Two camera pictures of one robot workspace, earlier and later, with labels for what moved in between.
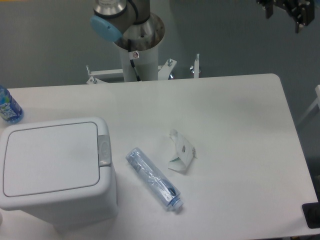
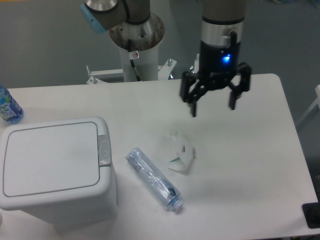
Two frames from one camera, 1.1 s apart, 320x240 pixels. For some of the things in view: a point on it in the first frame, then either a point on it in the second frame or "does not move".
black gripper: [302, 11] to [217, 67]
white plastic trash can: [60, 169] does not move
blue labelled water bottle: [10, 110] does not move
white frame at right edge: [315, 103] does not move
